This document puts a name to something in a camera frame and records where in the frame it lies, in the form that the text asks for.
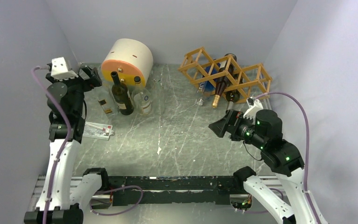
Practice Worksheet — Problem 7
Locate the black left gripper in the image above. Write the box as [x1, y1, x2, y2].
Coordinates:
[47, 64, 102, 115]

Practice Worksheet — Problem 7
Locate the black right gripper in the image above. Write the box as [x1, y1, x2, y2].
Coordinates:
[208, 108, 266, 149]

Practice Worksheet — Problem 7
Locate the clear bottle black cap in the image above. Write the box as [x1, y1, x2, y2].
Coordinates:
[97, 86, 119, 117]

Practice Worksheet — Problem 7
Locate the dark bottle gold foil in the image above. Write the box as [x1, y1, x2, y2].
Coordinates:
[212, 60, 234, 108]

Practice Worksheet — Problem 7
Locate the dark green wine bottle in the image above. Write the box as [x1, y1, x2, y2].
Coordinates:
[110, 71, 134, 115]

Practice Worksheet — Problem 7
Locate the large clear glass bottle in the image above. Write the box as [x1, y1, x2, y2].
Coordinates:
[131, 76, 152, 115]

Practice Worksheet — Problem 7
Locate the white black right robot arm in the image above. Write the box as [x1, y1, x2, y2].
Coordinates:
[208, 109, 327, 224]

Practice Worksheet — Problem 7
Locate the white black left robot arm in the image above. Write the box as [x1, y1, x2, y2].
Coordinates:
[24, 63, 110, 224]

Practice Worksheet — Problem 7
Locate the blue labelled clear bottle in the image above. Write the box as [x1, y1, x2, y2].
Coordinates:
[195, 65, 217, 106]

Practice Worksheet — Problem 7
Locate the wooden wine rack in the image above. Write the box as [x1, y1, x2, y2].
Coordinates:
[178, 47, 273, 103]

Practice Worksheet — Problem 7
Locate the white orange yellow bread box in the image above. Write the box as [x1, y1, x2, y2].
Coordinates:
[101, 38, 153, 86]

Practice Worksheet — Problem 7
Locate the clear plastic packet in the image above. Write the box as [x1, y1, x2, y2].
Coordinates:
[83, 122, 115, 140]

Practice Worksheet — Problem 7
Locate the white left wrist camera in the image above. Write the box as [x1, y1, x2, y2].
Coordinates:
[51, 57, 79, 81]

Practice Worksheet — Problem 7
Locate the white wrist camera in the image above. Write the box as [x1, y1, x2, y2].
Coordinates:
[243, 97, 263, 119]
[51, 57, 79, 81]

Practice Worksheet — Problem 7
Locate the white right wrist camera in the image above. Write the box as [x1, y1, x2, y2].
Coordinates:
[243, 97, 263, 119]

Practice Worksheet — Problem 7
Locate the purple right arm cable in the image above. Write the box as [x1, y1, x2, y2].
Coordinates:
[255, 91, 323, 224]

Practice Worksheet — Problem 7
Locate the aluminium frame rail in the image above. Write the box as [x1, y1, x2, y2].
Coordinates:
[23, 175, 294, 224]

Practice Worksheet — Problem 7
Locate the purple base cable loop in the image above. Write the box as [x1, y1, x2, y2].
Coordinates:
[89, 185, 144, 217]

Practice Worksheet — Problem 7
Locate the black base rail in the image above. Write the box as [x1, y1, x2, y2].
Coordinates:
[93, 175, 248, 206]

